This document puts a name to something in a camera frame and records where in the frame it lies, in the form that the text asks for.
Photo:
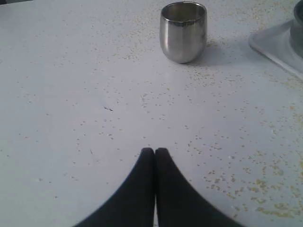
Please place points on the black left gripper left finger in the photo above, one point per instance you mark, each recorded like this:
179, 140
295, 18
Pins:
132, 205

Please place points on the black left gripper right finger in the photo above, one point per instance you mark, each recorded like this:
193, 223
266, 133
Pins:
178, 203

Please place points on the stainless steel cup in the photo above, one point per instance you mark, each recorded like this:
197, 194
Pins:
183, 31

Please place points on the white rectangular plastic tray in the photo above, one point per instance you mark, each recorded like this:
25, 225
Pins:
276, 44

